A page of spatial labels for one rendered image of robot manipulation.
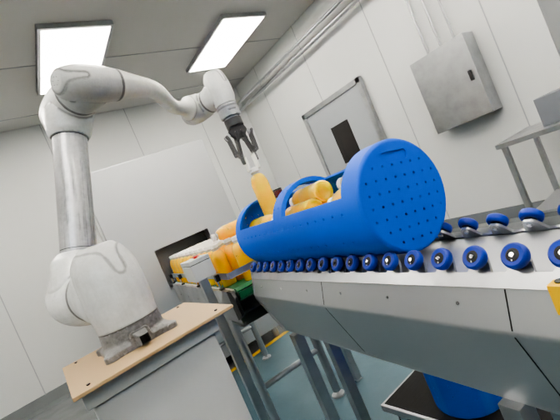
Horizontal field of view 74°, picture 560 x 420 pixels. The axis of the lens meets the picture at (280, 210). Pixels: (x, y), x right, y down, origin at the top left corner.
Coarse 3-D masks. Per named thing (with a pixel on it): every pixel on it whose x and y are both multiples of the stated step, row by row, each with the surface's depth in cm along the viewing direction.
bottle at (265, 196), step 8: (256, 176) 155; (264, 176) 156; (256, 184) 154; (264, 184) 154; (256, 192) 156; (264, 192) 154; (272, 192) 157; (264, 200) 154; (272, 200) 155; (264, 208) 155; (272, 208) 154
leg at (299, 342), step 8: (296, 336) 162; (296, 344) 163; (304, 344) 163; (304, 352) 163; (304, 360) 162; (312, 360) 164; (304, 368) 165; (312, 368) 163; (312, 376) 163; (320, 376) 164; (312, 384) 164; (320, 384) 163; (320, 392) 163; (328, 392) 165; (320, 400) 164; (328, 400) 164; (328, 408) 163; (328, 416) 163; (336, 416) 164
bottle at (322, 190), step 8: (312, 184) 121; (320, 184) 120; (328, 184) 121; (296, 192) 131; (304, 192) 124; (312, 192) 119; (320, 192) 120; (328, 192) 121; (296, 200) 130; (304, 200) 125; (320, 200) 119
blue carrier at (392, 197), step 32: (352, 160) 91; (384, 160) 89; (416, 160) 93; (288, 192) 123; (352, 192) 86; (384, 192) 87; (416, 192) 92; (288, 224) 116; (320, 224) 100; (352, 224) 88; (384, 224) 86; (416, 224) 90; (256, 256) 155; (288, 256) 132; (320, 256) 116
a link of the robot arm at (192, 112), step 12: (120, 72) 116; (132, 84) 119; (144, 84) 123; (156, 84) 128; (132, 96) 122; (144, 96) 126; (156, 96) 130; (168, 96) 138; (192, 96) 158; (168, 108) 146; (180, 108) 153; (192, 108) 157; (204, 108) 158; (192, 120) 161; (204, 120) 166
